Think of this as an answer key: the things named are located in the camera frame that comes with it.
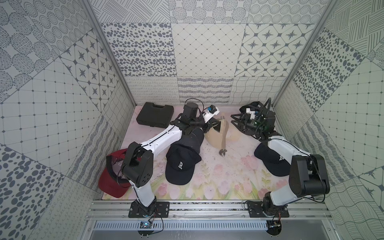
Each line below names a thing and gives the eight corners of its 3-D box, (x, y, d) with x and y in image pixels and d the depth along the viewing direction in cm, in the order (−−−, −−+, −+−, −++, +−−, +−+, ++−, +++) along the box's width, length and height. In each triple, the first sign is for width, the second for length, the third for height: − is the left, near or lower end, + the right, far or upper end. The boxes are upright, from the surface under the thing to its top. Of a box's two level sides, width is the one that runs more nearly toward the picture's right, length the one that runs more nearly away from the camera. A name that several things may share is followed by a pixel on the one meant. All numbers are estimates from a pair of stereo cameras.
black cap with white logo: (165, 184, 84) (160, 176, 74) (169, 152, 97) (165, 142, 86) (200, 184, 84) (200, 176, 74) (199, 152, 97) (200, 142, 86)
